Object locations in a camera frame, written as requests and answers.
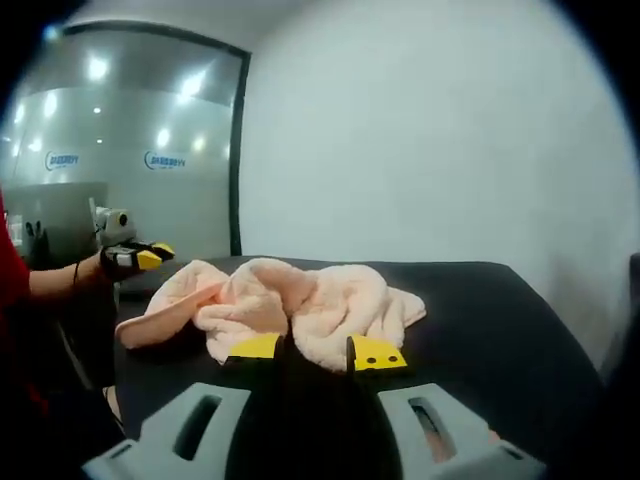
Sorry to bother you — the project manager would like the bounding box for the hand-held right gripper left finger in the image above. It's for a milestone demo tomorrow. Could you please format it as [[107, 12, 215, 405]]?
[[82, 333, 317, 480]]

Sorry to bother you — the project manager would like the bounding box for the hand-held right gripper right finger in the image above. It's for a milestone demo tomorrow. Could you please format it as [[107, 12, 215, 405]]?
[[315, 333, 549, 480]]

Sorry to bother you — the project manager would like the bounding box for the pink towel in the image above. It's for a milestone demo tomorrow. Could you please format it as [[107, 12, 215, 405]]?
[[114, 257, 428, 375]]

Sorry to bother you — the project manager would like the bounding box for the black table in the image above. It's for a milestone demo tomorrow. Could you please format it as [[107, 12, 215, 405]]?
[[112, 255, 607, 480]]

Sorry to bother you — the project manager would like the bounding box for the frosted glass partition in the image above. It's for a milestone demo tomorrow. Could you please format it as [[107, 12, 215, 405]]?
[[0, 22, 251, 257]]

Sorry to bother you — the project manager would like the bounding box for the person's red shirt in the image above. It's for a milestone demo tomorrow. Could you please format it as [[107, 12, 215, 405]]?
[[0, 185, 32, 314]]

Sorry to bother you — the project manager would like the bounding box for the dark object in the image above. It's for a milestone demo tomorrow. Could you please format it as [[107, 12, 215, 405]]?
[[626, 252, 640, 354]]

